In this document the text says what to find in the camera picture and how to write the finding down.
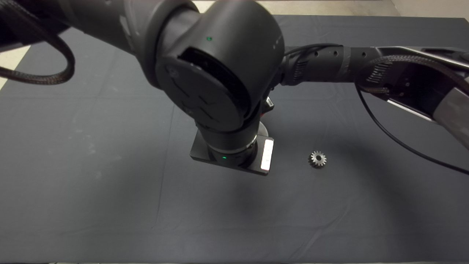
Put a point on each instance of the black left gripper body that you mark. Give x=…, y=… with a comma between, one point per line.
x=199, y=150

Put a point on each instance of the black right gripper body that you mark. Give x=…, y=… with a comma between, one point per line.
x=269, y=103

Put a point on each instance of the round metal plate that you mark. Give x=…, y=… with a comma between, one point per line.
x=262, y=129

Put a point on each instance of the small steel gear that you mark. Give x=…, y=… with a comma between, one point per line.
x=317, y=159

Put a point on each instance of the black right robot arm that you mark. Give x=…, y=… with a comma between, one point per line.
x=329, y=66

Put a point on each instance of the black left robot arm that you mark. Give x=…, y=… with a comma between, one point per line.
x=220, y=55

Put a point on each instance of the dark table cloth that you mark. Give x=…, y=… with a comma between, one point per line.
x=110, y=183

